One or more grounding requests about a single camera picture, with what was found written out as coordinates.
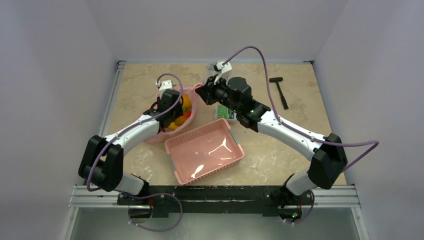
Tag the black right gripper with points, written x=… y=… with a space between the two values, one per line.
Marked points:
x=209 y=91

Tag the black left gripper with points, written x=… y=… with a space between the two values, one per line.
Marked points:
x=178 y=111

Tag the pink plastic bag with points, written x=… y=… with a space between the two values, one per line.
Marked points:
x=183 y=124

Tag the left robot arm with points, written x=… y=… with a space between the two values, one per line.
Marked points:
x=102 y=163

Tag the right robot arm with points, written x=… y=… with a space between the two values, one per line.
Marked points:
x=326 y=155

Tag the orange fake fruit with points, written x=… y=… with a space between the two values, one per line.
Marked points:
x=186 y=103

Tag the red fake fruit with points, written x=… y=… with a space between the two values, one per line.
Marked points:
x=187 y=114

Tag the yellow fake banana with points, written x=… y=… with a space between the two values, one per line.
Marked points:
x=172 y=126

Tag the green labelled small plastic case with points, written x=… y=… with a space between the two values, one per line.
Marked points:
x=222 y=112

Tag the pink plastic basket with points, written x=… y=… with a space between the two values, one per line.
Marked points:
x=203 y=151

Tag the black hammer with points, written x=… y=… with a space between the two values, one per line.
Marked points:
x=277 y=81

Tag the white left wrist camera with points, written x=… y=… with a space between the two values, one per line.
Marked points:
x=163 y=85

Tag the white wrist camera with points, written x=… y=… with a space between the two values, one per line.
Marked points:
x=163 y=85
x=222 y=71

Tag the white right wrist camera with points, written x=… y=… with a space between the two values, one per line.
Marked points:
x=222 y=71

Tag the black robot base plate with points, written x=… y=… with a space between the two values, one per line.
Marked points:
x=267 y=200

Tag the aluminium table frame rail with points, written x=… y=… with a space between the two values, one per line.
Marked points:
x=336 y=214

